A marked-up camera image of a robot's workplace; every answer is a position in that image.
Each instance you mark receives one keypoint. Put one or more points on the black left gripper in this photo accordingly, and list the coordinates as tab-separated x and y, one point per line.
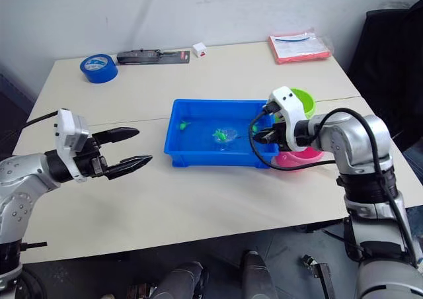
94	161

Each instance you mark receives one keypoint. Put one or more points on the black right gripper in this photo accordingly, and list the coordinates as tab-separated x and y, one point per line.
279	132

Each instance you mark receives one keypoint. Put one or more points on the small clear fishing net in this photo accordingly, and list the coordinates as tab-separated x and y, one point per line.
229	134

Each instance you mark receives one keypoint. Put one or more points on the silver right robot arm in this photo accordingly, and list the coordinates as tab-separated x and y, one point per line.
360	153

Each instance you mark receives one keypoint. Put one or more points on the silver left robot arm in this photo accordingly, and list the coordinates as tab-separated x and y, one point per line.
23	183

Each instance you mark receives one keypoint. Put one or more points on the green toy fish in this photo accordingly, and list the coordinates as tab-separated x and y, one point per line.
220	135
255	127
184	125

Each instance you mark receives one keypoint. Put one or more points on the pink plastic bucket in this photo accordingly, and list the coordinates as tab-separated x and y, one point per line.
292	160

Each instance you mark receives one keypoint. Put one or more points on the green plastic bucket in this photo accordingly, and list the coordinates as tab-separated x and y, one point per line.
305	102

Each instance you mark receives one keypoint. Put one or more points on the blue plastic tub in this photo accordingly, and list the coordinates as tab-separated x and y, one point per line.
198	147

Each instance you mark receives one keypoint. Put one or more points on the blue tape roll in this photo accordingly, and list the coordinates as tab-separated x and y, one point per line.
98	68

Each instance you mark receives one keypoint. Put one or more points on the red folder in plastic bag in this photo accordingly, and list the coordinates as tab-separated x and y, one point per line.
299	49

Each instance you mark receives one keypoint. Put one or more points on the black packaged tool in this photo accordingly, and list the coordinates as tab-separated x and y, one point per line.
152	57

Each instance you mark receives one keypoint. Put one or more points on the small white box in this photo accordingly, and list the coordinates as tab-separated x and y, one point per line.
200	50

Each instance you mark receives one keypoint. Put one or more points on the dark rounded shape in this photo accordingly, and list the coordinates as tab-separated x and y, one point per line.
257	276
180	279

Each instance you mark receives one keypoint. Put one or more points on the black chair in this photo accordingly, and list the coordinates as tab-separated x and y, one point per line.
390	64

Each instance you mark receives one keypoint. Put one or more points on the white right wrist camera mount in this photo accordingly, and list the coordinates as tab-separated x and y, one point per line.
289	108

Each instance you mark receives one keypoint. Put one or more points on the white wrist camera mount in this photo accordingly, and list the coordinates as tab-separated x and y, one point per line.
289	108
70	130

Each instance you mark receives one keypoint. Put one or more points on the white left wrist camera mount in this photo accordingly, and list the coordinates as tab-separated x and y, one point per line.
70	130

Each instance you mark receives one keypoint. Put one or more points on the black metal bracket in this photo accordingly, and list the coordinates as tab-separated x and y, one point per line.
319	272

